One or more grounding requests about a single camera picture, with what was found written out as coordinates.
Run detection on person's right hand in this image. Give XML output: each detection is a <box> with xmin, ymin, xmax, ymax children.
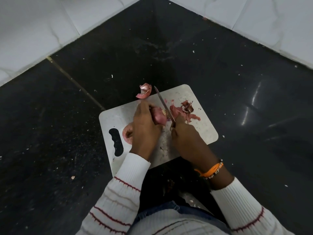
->
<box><xmin>170</xmin><ymin>112</ymin><xmax>216</xmax><ymax>170</ymax></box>

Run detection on person's left hand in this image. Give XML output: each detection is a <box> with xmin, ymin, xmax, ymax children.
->
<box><xmin>129</xmin><ymin>100</ymin><xmax>164</xmax><ymax>161</ymax></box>

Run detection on red onion with dry roots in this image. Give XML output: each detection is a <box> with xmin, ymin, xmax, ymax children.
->
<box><xmin>122</xmin><ymin>121</ymin><xmax>134</xmax><ymax>145</ymax></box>

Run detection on pile of onion peels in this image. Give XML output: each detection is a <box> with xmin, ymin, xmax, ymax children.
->
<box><xmin>169</xmin><ymin>104</ymin><xmax>201</xmax><ymax>123</ymax></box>

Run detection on black-handled kitchen knife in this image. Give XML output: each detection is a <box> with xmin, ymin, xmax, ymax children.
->
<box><xmin>153</xmin><ymin>86</ymin><xmax>176</xmax><ymax>128</ymax></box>

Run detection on onion peel piece off board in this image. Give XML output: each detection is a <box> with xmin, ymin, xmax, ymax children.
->
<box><xmin>136</xmin><ymin>83</ymin><xmax>153</xmax><ymax>100</ymax></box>

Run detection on person's left forearm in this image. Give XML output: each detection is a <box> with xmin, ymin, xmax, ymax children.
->
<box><xmin>76</xmin><ymin>153</ymin><xmax>151</xmax><ymax>235</ymax></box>

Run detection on person's right forearm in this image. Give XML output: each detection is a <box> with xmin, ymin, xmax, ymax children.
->
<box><xmin>198</xmin><ymin>161</ymin><xmax>295</xmax><ymax>235</ymax></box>

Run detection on steel cutting board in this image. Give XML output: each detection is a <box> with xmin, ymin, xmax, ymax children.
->
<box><xmin>98</xmin><ymin>84</ymin><xmax>219</xmax><ymax>178</ymax></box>

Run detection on orange thread wristband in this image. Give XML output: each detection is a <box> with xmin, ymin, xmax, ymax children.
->
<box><xmin>194</xmin><ymin>163</ymin><xmax>223</xmax><ymax>180</ymax></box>

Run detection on white striped sweater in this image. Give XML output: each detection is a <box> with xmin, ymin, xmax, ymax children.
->
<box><xmin>127</xmin><ymin>209</ymin><xmax>231</xmax><ymax>235</ymax></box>

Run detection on beaded bracelet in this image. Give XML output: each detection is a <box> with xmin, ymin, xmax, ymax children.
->
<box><xmin>208</xmin><ymin>159</ymin><xmax>224</xmax><ymax>180</ymax></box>

